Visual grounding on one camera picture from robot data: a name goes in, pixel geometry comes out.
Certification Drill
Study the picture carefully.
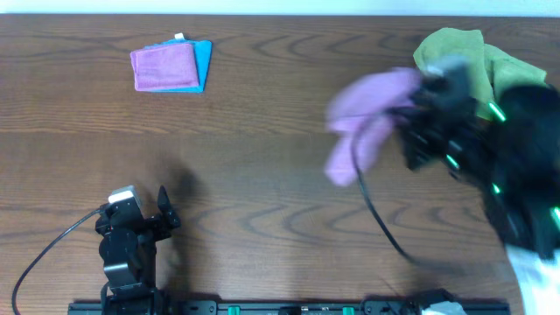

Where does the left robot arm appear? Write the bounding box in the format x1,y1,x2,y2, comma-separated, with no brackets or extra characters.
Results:
95,185,181,315

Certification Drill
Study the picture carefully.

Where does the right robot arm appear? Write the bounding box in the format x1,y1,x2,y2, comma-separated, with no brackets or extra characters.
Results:
389,58,559,314

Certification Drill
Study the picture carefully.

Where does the left black cable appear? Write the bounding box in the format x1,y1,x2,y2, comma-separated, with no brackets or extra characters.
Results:
11,206,106,315

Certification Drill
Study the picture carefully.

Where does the folded purple cloth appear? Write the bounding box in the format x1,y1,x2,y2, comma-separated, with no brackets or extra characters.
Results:
130,43,200,91

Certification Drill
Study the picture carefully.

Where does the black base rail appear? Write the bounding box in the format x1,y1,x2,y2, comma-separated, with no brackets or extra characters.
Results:
67,300,511,315

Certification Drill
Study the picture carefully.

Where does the green microfiber cloth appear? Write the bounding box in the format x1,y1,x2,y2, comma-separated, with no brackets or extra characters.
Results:
413,28,547,121

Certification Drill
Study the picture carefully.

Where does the folded blue cloth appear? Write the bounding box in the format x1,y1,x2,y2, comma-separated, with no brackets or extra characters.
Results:
145,38,213,94

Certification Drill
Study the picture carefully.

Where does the purple microfiber cloth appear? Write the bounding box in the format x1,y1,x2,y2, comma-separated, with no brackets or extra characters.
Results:
325,67,422,186

